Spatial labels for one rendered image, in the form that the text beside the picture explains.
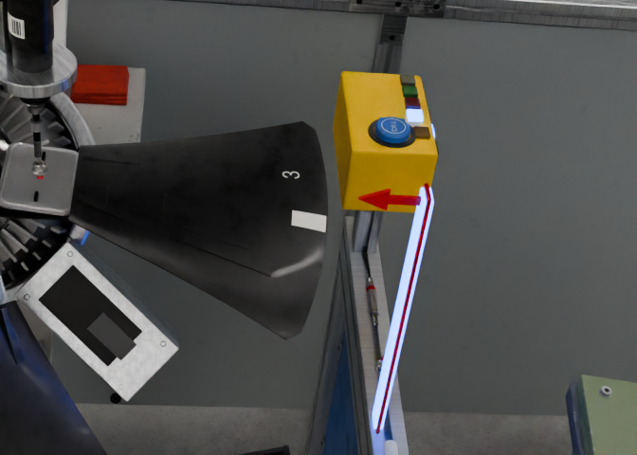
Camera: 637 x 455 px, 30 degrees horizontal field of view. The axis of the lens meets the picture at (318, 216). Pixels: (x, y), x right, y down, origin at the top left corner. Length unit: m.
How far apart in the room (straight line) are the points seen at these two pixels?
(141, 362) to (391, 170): 0.37
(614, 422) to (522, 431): 1.26
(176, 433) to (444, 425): 0.54
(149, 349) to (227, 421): 1.26
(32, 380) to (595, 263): 1.31
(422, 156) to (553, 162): 0.71
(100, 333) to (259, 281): 0.20
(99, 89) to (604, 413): 0.85
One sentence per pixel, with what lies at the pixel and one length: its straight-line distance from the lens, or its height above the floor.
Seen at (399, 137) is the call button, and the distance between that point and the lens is 1.34.
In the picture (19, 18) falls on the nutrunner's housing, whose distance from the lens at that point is 0.97.
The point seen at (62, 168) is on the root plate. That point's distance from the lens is 1.09.
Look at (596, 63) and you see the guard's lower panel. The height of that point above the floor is 0.90.
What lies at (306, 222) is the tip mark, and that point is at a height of 1.16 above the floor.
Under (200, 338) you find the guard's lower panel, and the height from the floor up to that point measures 0.24.
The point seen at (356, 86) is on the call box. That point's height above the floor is 1.07.
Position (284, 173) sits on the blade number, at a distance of 1.10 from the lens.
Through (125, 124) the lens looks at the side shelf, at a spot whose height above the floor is 0.86.
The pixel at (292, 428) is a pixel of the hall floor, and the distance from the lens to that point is 2.42.
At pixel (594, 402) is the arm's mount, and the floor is 0.95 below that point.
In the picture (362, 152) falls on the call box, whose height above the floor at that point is 1.07.
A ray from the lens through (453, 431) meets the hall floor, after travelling 2.48.
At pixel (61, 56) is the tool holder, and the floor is 1.31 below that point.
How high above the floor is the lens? 1.86
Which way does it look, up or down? 40 degrees down
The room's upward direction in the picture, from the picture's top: 8 degrees clockwise
